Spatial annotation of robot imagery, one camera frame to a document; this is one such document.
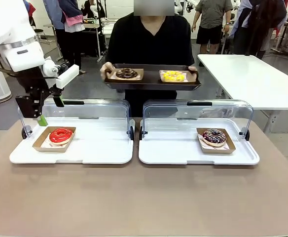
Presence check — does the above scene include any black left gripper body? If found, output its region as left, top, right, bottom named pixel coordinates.
left=15, top=66, right=63, bottom=99

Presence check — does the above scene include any chocolate donut with nut crumbs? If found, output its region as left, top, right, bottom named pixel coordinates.
left=115, top=68, right=138, bottom=79

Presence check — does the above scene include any kraft box of nut donut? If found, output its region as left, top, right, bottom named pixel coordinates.
left=108, top=68, right=144, bottom=81

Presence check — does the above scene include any brown plastic serving tray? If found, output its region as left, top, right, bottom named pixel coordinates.
left=104, top=63, right=202, bottom=91

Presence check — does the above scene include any yellow glazed sprinkle donut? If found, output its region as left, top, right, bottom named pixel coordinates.
left=161, top=70, right=185, bottom=82

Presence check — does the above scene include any kraft box of yellow donut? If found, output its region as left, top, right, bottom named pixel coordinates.
left=158, top=70, right=191, bottom=83

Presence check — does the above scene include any red glazed donut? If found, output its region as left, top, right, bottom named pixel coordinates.
left=49, top=127, right=73, bottom=145

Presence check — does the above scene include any clear lid over red donut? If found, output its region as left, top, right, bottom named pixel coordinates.
left=17, top=98, right=135, bottom=139

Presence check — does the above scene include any kraft box of red donut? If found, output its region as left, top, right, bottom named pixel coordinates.
left=32, top=126, right=77, bottom=153

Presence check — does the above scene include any printed liner under red donut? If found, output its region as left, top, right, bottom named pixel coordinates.
left=40, top=139, right=72, bottom=149

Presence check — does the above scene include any white tray with red donut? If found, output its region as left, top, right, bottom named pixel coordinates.
left=9, top=117, right=135, bottom=165

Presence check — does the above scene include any person in black shirt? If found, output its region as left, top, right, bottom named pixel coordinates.
left=105, top=0, right=196, bottom=118

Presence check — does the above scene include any white tray with sprinkle donut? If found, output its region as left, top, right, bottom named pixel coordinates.
left=138, top=118, right=260, bottom=165

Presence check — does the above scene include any dark donut with coloured sprinkles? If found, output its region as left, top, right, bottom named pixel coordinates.
left=202, top=128, right=227, bottom=147

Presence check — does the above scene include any kraft box of sprinkle donut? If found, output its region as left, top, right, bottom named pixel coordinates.
left=196, top=127, right=236, bottom=155

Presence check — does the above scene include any person's right hand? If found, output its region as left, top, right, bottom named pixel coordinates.
left=100, top=61, right=115, bottom=81

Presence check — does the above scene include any black stool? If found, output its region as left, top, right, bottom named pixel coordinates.
left=32, top=28, right=51, bottom=45

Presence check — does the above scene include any bystander with pink cloth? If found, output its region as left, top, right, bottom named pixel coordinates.
left=43, top=0, right=85, bottom=74

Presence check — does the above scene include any bystander in grey shirt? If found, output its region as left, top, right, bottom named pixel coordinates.
left=191, top=0, right=233, bottom=54

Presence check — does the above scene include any white table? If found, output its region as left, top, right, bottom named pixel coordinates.
left=197, top=53, right=288, bottom=133

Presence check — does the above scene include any bystander in dark jacket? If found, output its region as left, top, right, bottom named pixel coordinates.
left=229, top=0, right=288, bottom=60

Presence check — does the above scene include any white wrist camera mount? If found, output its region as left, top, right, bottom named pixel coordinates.
left=41, top=59, right=79, bottom=89

